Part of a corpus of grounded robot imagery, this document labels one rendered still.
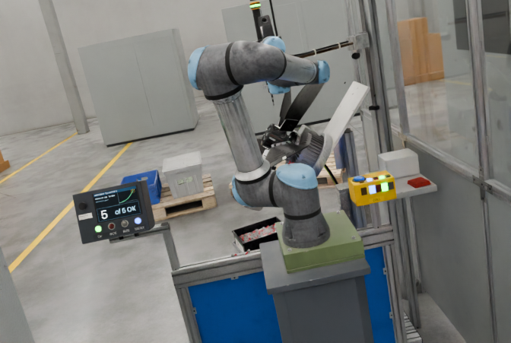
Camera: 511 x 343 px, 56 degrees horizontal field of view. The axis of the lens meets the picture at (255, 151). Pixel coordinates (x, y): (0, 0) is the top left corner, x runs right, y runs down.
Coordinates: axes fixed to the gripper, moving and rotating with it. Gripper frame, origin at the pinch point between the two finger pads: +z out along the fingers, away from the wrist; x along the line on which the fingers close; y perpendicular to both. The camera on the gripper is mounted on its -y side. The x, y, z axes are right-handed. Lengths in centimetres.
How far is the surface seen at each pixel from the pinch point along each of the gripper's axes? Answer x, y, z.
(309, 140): 14, 49, 19
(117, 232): -69, 57, -28
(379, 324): 24, 124, -21
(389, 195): 34, 66, -25
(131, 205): -62, 48, -26
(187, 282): -50, 87, -21
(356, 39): 49, 10, 46
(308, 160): 11, 57, 14
